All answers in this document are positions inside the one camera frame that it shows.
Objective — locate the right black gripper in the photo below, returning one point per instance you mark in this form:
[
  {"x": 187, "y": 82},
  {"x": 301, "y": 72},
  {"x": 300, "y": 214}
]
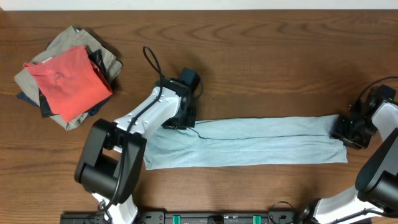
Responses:
[{"x": 338, "y": 132}]

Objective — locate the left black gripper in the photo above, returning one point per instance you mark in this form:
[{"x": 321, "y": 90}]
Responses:
[{"x": 190, "y": 124}]

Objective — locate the light blue t-shirt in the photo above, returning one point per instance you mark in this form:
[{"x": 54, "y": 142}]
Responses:
[{"x": 246, "y": 142}]

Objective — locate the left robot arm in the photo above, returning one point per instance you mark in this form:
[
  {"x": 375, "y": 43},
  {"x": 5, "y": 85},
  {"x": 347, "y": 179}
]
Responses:
[{"x": 110, "y": 163}]

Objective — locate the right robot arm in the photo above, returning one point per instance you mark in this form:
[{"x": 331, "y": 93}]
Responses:
[{"x": 375, "y": 191}]

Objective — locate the red folded t-shirt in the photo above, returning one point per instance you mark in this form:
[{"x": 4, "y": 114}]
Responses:
[{"x": 71, "y": 82}]

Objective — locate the dark navy folded garment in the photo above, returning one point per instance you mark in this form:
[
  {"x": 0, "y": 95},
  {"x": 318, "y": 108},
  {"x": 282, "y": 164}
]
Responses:
[{"x": 30, "y": 88}]

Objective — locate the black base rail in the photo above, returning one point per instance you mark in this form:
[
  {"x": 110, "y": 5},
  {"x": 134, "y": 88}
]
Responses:
[{"x": 278, "y": 217}]

